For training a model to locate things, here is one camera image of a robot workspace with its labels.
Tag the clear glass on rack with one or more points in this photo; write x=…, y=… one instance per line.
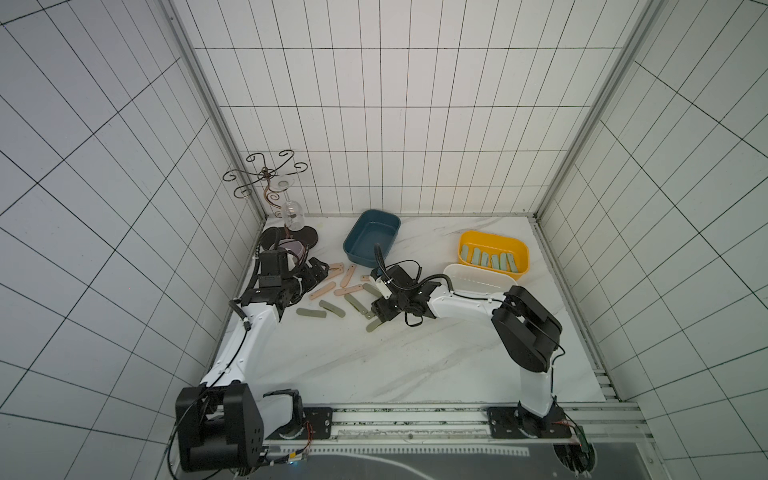
x=293, y=216

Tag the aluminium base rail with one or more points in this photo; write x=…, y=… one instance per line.
x=421, y=424

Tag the yellow storage box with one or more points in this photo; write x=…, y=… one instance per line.
x=495, y=253

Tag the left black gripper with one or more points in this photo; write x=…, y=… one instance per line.
x=311, y=279

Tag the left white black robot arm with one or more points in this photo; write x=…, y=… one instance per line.
x=220, y=425

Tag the dark teal storage box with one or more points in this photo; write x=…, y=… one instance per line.
x=373, y=227

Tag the white storage box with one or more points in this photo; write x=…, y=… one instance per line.
x=473, y=281

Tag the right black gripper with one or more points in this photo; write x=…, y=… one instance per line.
x=387, y=305

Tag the olive green folding knife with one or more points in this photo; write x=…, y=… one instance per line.
x=371, y=327
x=311, y=313
x=339, y=312
x=358, y=306
x=373, y=290

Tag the pink glass bowl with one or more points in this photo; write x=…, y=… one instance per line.
x=294, y=246

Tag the metal scroll cup rack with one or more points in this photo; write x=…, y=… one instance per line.
x=276, y=181

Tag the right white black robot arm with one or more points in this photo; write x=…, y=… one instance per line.
x=529, y=333

